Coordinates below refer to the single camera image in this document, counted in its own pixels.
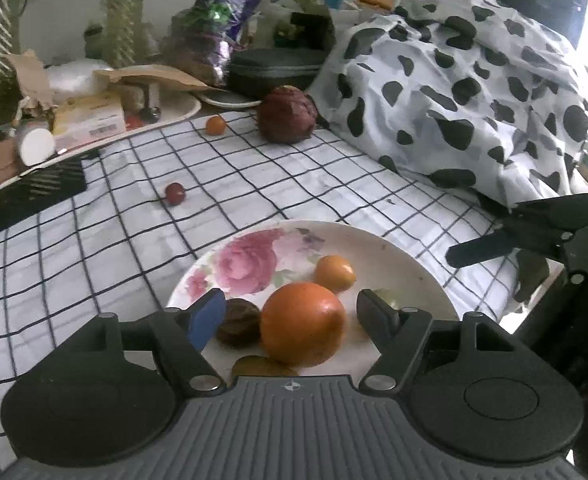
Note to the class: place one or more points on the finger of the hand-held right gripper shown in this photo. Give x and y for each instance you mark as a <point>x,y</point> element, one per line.
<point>558,212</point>
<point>483,250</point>

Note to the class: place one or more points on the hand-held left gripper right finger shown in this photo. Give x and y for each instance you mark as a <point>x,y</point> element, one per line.
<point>376,314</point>

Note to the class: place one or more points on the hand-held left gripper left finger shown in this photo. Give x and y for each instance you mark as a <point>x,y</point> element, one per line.
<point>206,317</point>

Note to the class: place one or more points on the dark brown passion fruit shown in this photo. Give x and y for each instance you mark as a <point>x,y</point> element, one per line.
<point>239,327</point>

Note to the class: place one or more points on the white floral plate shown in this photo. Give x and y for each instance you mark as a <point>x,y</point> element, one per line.
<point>403,265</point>

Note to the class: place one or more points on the small round orange fruit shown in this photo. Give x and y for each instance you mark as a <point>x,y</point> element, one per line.
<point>335,272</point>

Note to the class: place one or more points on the yellow-brown mango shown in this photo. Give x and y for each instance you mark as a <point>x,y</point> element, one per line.
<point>259,367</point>

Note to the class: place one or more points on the large orange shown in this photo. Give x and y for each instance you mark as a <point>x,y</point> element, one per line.
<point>304,325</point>

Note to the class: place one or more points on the white checkered tablecloth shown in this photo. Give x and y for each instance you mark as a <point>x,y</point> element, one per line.
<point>99,260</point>

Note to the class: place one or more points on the small dark red fruit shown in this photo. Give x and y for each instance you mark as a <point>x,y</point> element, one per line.
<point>175,194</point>

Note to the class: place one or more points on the cow-print blanket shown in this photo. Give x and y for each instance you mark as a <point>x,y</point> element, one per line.
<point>448,100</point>

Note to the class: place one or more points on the small orange tomato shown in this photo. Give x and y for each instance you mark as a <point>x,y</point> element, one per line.
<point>215,125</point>

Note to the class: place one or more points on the black grid rack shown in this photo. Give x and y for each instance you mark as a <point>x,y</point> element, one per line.
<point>39,192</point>

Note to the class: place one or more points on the white oval tray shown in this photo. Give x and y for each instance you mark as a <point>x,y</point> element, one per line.
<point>174,110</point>

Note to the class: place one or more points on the small white plate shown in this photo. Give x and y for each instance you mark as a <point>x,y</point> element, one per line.
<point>229,101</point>

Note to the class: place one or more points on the large dark red fruit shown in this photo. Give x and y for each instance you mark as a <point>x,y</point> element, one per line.
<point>288,114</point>

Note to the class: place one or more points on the yellow box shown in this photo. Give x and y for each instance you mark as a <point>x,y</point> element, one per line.
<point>89,120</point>

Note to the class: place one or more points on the white paper roll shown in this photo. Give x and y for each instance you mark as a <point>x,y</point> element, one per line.
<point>36,147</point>

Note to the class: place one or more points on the brown paper sheet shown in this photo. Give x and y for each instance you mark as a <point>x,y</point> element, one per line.
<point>149,76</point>

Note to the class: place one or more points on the black zip case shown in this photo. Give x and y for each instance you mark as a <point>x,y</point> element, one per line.
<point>274,72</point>

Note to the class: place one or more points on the clear plastic bag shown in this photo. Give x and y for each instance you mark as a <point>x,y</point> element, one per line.
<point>74,77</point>

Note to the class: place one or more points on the black device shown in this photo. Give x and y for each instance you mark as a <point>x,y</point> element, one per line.
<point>314,27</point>

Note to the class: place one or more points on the purple snack bag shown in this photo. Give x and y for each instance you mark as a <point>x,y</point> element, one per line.
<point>214,30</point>

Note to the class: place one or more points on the torn cardboard piece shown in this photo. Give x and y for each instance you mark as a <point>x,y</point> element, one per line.
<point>29,77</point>

